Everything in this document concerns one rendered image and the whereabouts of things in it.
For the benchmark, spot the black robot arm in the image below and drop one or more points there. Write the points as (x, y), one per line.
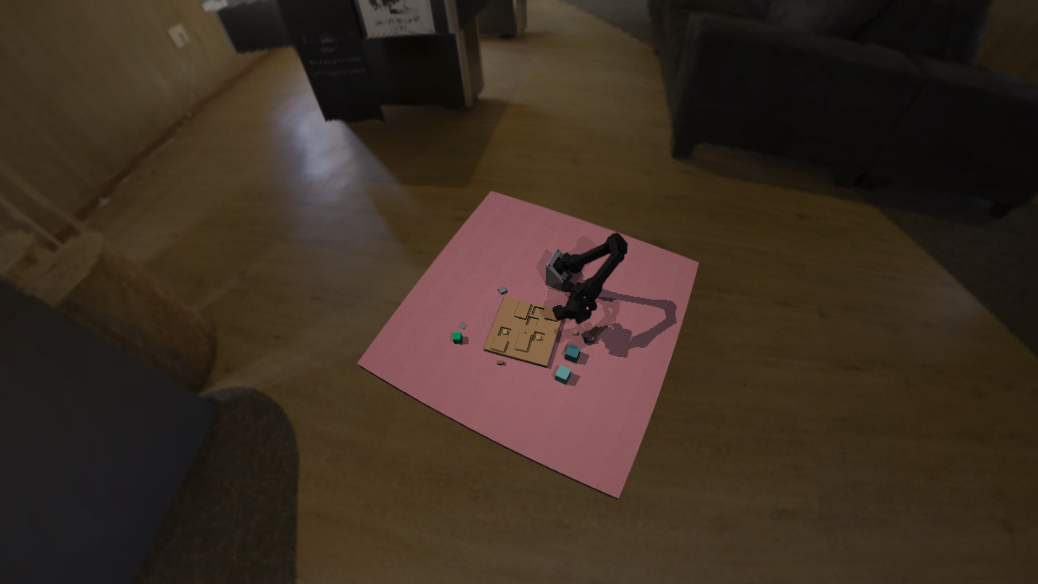
(616, 246)

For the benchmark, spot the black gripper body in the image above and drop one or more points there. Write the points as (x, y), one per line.
(558, 311)

